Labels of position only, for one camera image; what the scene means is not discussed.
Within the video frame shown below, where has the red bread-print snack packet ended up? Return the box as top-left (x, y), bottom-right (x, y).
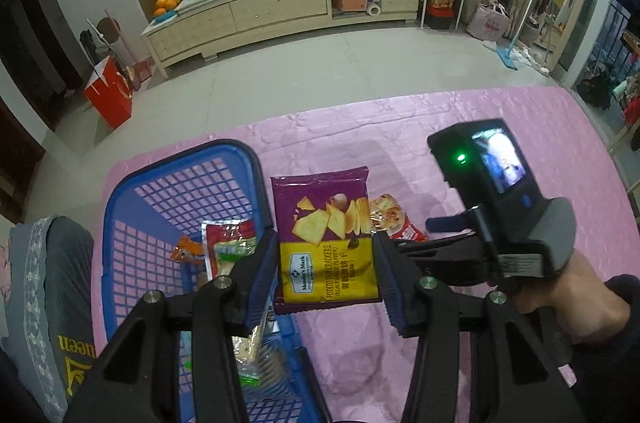
top-left (369, 194), bottom-right (430, 244)

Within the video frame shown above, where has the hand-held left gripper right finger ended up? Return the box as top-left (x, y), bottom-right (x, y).
top-left (371, 233), bottom-right (586, 423)

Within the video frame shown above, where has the purple and yellow chips packet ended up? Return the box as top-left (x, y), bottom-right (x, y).
top-left (270, 166), bottom-right (383, 315)

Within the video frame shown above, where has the red printed box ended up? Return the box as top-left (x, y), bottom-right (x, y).
top-left (427, 0), bottom-right (458, 28)

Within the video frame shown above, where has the person's right forearm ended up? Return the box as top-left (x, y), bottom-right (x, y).
top-left (570, 275), bottom-right (640, 389)

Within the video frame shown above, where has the blue mop with metal pole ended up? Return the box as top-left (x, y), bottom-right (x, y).
top-left (495, 0), bottom-right (556, 71)

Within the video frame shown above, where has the pink quilted blanket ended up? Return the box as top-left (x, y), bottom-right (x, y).
top-left (92, 85), bottom-right (628, 423)

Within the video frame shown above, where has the person's right hand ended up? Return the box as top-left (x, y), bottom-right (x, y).
top-left (510, 248), bottom-right (632, 346)

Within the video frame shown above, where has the blue plastic basket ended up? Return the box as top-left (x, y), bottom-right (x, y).
top-left (101, 139), bottom-right (331, 423)

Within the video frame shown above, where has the orange cartoon snack packet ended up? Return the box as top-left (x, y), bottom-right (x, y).
top-left (171, 235), bottom-right (207, 265)

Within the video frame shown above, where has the beige tv cabinet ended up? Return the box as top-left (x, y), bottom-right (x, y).
top-left (141, 0), bottom-right (423, 78)

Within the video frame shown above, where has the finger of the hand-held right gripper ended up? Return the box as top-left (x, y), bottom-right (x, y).
top-left (387, 233), bottom-right (501, 289)
top-left (425, 209), bottom-right (483, 235)

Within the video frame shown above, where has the clear green-ended cracker packet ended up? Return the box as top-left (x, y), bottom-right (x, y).
top-left (230, 320), bottom-right (286, 404)

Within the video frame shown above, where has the red paper bag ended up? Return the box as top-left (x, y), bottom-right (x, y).
top-left (83, 55), bottom-right (133, 128)

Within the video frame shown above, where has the red and white snack packet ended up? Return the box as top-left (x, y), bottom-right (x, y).
top-left (201, 217), bottom-right (258, 281)

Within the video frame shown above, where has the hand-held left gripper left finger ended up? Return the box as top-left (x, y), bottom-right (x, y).
top-left (62, 229), bottom-right (281, 423)

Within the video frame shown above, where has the grey printed cushion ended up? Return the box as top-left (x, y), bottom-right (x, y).
top-left (7, 215), bottom-right (108, 423)

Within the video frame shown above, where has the pink bag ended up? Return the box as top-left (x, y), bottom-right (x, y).
top-left (467, 3), bottom-right (512, 42)

